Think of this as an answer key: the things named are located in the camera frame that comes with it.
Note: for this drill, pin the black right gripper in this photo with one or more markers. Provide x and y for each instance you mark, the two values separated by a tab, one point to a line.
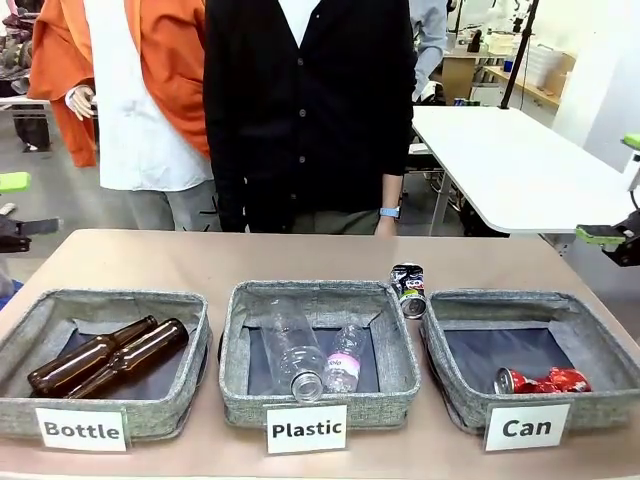
627	240

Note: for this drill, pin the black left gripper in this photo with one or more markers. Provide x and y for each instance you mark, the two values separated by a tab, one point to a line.
12	237

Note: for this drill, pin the brown glass bottle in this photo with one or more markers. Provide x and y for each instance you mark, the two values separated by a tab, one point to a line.
150	350
85	357

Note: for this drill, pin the crushed red can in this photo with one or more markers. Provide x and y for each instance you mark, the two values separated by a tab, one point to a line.
550	381

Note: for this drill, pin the large clear plastic bottle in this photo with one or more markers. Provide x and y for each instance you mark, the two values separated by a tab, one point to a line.
295	345

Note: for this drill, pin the small pink-label plastic bottle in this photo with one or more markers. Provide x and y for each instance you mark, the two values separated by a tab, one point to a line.
345	360

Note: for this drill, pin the person's left forearm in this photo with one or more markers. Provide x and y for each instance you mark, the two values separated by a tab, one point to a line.
392	190

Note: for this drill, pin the crushed black can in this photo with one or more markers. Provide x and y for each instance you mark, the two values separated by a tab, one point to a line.
409	290

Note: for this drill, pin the grey fabric basket labelled Bottle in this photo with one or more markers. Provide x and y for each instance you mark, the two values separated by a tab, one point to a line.
195	360

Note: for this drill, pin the white Can sign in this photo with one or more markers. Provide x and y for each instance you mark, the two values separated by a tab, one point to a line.
526	427

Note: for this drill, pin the grey fabric basket labelled Can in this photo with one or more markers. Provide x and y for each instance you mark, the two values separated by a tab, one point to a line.
450	380

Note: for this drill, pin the grey fabric basket labelled Plastic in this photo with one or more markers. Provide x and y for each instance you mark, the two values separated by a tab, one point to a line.
320	292

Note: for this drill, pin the person's left hand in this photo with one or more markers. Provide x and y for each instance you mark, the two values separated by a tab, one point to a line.
384	227

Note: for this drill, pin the white background table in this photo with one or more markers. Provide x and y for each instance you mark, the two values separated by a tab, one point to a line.
500	165

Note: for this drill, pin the grey mannequin trousers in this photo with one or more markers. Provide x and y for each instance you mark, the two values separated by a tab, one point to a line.
165	210

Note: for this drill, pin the pale mannequin hand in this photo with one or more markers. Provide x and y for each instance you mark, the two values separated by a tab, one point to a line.
80	102

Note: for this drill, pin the white shirt on mannequin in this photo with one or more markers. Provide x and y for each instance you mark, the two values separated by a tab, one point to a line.
130	120

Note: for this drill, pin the wooden background desk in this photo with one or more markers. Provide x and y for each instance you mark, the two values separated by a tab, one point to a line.
530	85

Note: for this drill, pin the pile of dark clothes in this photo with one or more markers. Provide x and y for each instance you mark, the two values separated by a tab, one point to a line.
15	50

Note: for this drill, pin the white storage boxes stack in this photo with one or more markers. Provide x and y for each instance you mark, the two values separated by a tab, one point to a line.
542	57

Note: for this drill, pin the black tripod pole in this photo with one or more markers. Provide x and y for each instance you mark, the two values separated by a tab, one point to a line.
517	55

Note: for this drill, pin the white Bottle sign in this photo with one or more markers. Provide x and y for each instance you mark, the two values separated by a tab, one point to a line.
82	429

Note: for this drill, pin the light blue wristwatch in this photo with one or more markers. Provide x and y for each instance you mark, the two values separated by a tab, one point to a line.
390	212

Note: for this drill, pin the orange coat on mannequin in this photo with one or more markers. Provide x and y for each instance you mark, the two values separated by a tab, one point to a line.
170	60

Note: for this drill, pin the brown wooden cabinet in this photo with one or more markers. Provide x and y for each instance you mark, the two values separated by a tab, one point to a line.
457	77

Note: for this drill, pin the person in grey shirt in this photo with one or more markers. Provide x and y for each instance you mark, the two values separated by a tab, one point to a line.
430	45

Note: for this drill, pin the person in black cardigan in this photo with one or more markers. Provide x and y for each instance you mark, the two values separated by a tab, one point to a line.
305	110

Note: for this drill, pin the white Plastic sign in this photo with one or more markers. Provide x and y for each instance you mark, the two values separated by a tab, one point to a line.
306	428

